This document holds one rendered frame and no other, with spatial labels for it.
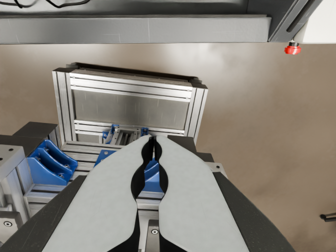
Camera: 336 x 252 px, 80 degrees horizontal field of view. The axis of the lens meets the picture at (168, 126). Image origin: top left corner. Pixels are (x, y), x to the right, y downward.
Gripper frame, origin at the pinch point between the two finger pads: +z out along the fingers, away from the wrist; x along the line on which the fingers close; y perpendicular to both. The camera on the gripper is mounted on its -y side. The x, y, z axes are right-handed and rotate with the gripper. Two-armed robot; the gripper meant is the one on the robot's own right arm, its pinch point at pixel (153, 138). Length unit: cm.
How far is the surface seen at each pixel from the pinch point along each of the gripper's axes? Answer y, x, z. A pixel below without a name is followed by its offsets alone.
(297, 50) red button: 0, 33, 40
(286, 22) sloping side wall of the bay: -6.1, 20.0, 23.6
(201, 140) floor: 76, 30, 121
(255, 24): -5.8, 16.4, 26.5
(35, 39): -3.8, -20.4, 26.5
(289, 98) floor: 43, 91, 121
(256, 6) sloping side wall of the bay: -8.7, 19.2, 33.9
